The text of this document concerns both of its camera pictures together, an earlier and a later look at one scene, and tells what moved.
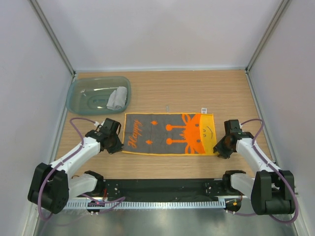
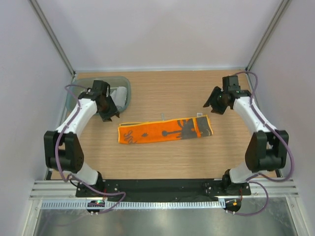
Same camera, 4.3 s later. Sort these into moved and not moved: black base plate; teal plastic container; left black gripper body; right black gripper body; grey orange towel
Moved: right black gripper body; grey orange towel; left black gripper body
Not moved: black base plate; teal plastic container
